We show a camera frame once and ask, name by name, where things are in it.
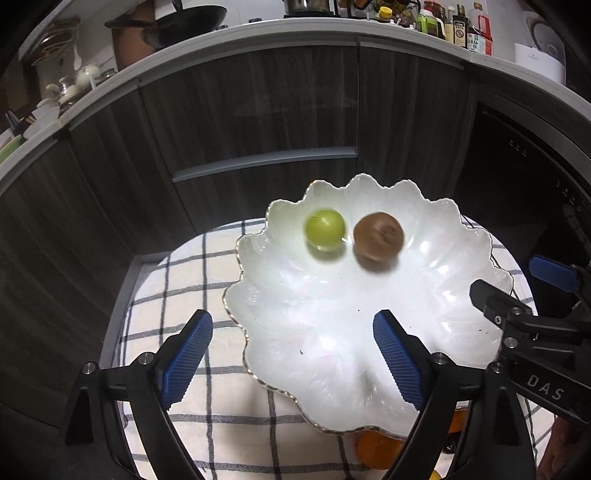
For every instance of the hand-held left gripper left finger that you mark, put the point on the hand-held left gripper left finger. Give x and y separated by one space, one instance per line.
184 360

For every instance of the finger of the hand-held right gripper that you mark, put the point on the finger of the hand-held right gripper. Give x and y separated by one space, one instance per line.
494 300
549 272

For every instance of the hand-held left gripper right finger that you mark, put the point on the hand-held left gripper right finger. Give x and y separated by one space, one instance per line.
397 364

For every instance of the orange tangerine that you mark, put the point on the orange tangerine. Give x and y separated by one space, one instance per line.
457 420
376 450

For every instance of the white scalloped bowl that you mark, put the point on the white scalloped bowl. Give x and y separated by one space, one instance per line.
323 314

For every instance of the yellow lemon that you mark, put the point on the yellow lemon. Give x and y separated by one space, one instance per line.
436 474

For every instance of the brown kiwi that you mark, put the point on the brown kiwi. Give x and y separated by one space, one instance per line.
376 237

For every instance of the small green apple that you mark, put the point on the small green apple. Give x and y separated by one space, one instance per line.
323 227

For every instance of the person's right hand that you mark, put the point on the person's right hand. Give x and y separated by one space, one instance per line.
568 447

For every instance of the white checkered cloth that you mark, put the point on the white checkered cloth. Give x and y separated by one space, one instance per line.
221 415

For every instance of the white kitchen appliance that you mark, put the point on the white kitchen appliance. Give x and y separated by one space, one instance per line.
540 50

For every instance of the dark wood kitchen cabinet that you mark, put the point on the dark wood kitchen cabinet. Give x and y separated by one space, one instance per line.
231 115

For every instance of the dark sauce bottle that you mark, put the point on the dark sauce bottle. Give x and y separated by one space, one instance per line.
459 27

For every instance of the green bottle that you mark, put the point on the green bottle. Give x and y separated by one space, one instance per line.
427 23

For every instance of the white teapot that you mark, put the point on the white teapot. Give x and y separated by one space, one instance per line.
87 74

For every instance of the yellow lid jar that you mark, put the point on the yellow lid jar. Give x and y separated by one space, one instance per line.
384 13

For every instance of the copper pot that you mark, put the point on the copper pot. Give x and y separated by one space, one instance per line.
134 53

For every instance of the white cooking pot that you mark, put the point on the white cooking pot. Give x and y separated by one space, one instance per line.
48 60

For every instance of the black wok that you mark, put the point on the black wok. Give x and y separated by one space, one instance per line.
194 21

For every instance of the steel pot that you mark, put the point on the steel pot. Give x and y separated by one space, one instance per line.
304 5

